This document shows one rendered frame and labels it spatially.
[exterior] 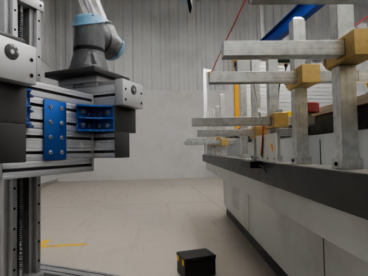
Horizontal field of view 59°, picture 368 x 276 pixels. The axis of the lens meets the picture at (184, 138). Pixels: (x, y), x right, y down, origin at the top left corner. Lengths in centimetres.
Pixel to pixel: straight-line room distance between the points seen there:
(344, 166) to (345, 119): 10
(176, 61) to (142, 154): 271
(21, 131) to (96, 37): 57
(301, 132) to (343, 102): 25
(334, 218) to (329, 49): 38
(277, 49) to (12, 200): 84
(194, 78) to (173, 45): 106
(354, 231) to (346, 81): 31
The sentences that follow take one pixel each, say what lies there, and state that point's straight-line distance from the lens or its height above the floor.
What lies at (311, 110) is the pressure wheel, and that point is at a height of 88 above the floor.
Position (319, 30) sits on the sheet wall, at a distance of 1071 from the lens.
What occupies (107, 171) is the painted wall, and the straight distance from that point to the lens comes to 877.
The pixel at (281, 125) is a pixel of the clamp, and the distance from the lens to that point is 115.
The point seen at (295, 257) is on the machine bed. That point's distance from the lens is 171.
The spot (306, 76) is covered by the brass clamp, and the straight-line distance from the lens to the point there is 93.
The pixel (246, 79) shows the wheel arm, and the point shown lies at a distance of 92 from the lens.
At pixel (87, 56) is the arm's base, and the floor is 109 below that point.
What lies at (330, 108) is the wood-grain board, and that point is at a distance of 126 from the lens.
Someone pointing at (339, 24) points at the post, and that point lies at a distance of 79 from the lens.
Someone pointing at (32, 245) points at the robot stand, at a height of 45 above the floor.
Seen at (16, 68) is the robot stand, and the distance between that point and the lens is 81.
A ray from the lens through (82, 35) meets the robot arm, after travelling 129.
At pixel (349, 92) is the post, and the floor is 86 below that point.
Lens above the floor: 75
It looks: 2 degrees up
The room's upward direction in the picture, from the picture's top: 1 degrees counter-clockwise
